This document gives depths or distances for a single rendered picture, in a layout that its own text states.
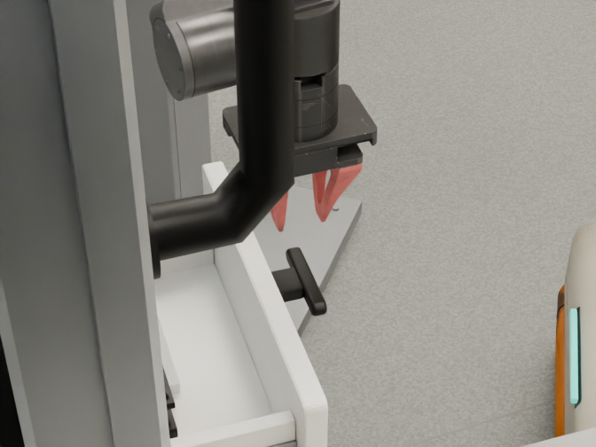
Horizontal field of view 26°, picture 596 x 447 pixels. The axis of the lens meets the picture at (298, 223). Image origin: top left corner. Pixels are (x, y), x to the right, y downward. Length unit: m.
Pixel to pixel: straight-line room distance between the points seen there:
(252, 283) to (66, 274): 0.67
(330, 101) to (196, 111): 1.28
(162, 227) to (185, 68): 0.49
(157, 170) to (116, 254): 1.85
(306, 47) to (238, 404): 0.30
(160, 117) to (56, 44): 1.82
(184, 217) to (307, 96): 0.55
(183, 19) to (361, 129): 0.17
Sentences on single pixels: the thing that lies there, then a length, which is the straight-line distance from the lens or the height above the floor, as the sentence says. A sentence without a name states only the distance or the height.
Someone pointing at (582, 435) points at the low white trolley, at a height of 0.76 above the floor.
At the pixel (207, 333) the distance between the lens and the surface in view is 1.08.
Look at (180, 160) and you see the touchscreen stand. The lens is 2.17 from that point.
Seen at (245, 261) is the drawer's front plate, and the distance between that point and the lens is 1.01.
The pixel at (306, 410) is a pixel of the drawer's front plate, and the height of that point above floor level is 0.92.
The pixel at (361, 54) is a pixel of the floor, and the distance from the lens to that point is 2.91.
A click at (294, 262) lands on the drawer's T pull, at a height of 0.91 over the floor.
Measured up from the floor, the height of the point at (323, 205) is 0.97.
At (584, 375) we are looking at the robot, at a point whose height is 0.26.
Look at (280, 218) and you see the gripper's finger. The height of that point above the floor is 0.97.
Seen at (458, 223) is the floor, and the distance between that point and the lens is 2.47.
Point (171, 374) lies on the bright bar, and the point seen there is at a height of 0.85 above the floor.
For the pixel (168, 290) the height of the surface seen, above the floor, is 0.84.
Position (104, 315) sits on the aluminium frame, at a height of 1.38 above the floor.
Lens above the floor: 1.61
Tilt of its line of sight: 41 degrees down
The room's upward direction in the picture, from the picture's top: straight up
